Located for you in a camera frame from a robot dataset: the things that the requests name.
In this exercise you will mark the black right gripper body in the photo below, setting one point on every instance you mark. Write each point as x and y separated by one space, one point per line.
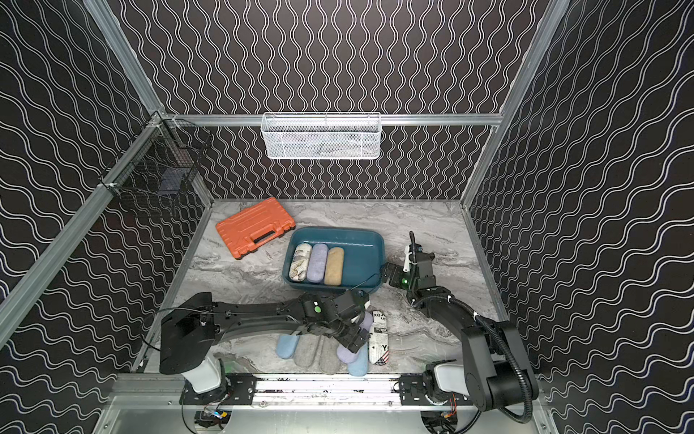
395 274

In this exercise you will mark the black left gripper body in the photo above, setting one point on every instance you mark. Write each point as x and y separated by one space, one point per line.
352 334

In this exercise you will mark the purple glasses case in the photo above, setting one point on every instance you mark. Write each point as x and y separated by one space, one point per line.
343 353

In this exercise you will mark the lavender glasses case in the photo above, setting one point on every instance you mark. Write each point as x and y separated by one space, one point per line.
317 263

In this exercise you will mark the tan fabric glasses case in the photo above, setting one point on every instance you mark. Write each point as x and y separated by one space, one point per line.
334 267

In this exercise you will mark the light blue glasses case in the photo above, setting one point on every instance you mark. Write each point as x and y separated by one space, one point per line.
287 345

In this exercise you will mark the marble print glasses case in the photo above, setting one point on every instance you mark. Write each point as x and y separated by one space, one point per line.
300 262

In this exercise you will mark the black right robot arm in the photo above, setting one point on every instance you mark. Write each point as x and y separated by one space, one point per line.
495 373

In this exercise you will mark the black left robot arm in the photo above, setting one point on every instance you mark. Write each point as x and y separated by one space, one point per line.
188 332

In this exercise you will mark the newspaper print glasses case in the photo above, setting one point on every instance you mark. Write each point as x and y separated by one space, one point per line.
379 343

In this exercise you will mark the teal plastic storage box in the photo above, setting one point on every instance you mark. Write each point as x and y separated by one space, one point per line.
364 257

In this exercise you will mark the orange plastic tool case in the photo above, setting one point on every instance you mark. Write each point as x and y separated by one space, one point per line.
255 226

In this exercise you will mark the aluminium back crossbar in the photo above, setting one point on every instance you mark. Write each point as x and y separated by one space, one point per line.
342 119

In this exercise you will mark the white wire basket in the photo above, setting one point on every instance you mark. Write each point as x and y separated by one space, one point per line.
322 142

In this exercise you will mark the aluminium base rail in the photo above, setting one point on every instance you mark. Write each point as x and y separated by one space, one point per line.
388 392

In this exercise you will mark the black wire basket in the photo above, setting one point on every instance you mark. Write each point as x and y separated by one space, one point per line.
161 174

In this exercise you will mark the aluminium corner post right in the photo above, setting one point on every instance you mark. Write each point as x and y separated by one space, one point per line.
547 27

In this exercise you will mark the aluminium corner post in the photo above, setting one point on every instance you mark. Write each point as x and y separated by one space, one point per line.
547 27
116 39

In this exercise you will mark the aluminium left side rail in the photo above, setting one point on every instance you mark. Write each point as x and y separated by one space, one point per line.
31 287

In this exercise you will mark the aluminium corner post left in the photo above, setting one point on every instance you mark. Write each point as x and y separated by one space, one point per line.
116 39

